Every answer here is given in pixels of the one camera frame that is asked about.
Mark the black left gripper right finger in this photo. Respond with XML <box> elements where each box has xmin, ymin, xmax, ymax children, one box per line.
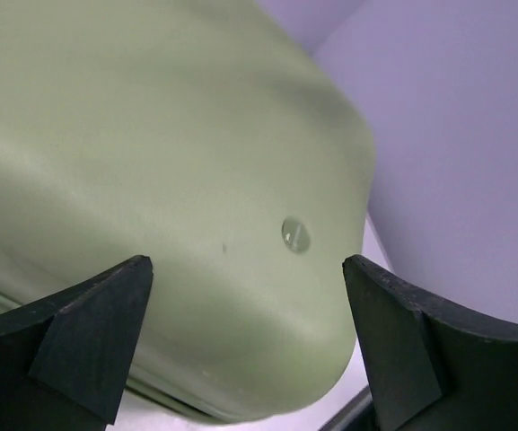
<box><xmin>343</xmin><ymin>255</ymin><xmax>518</xmax><ymax>430</ymax></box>

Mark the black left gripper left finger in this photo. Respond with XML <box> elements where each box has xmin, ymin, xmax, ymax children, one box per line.
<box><xmin>0</xmin><ymin>256</ymin><xmax>154</xmax><ymax>430</ymax></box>

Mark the green hard-shell suitcase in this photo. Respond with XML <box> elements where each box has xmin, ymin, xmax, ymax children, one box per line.
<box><xmin>0</xmin><ymin>1</ymin><xmax>375</xmax><ymax>423</ymax></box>

